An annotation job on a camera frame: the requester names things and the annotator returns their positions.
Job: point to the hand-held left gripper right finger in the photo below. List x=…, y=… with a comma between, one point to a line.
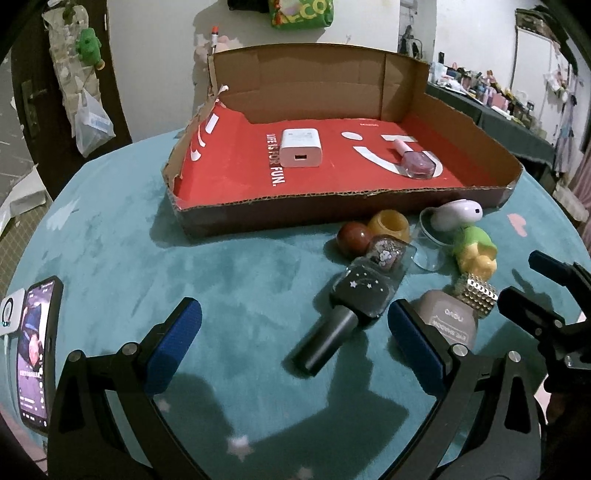
x=415, y=346

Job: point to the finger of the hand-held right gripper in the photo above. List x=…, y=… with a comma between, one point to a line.
x=554, y=272
x=531, y=309

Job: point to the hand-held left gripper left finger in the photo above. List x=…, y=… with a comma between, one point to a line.
x=178, y=339

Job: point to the taupe earbud case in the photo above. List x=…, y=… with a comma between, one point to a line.
x=445, y=318

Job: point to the gold studded cylinder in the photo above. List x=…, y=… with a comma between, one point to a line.
x=478, y=293

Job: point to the black starry nail polish bottle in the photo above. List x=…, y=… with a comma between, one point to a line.
x=364, y=290

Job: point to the green turtle toy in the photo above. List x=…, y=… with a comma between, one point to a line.
x=475, y=249

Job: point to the glitter bottle with cartoon sticker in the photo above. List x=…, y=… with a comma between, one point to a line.
x=390, y=253

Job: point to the red-lined cardboard box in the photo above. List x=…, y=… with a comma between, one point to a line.
x=332, y=161

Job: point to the clear plastic cup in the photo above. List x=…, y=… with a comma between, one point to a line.
x=427, y=256

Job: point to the amber round jar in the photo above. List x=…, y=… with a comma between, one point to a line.
x=390, y=226

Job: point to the brown ball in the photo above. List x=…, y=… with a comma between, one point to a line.
x=353, y=237

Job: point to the black smartphone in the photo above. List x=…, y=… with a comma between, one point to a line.
x=37, y=355

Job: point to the dark cloth-covered table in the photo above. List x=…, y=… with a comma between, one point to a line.
x=503, y=124

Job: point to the small white device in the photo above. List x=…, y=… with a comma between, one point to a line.
x=10, y=314

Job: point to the purple nail polish bottle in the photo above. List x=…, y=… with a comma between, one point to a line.
x=419, y=162

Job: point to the row of small bottles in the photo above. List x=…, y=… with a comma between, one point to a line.
x=489, y=87

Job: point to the white papers on floor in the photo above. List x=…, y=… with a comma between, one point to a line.
x=21, y=198

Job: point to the white charger block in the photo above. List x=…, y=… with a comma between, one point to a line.
x=300, y=150

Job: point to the hanging clear plastic bag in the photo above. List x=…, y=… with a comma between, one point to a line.
x=92, y=127

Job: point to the dark wooden door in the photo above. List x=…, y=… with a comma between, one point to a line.
x=115, y=92

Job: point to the red-capped marker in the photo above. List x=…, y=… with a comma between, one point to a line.
x=214, y=39

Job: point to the green plush figure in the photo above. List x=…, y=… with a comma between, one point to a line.
x=90, y=46

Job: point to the hanging plastic bags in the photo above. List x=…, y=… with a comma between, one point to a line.
x=62, y=41

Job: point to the green printed bag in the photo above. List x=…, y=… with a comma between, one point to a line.
x=300, y=14

